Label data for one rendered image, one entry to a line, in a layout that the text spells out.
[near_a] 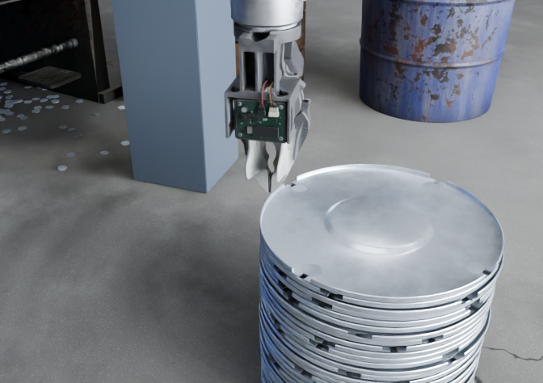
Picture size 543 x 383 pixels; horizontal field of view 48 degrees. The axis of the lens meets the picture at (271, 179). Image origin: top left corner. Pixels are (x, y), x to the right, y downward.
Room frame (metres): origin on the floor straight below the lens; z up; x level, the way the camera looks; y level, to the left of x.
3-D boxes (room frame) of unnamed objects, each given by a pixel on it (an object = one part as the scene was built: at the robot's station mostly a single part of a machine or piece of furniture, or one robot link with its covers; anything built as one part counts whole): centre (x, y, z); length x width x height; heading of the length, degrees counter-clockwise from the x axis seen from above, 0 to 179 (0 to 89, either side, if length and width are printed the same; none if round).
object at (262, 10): (0.63, 0.00, 0.51); 0.08 x 0.08 x 0.05
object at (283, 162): (0.63, -0.01, 0.33); 0.06 x 0.03 x 0.09; 168
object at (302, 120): (0.65, -0.02, 0.37); 0.05 x 0.02 x 0.09; 78
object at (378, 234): (0.62, -0.13, 0.25); 0.29 x 0.29 x 0.01
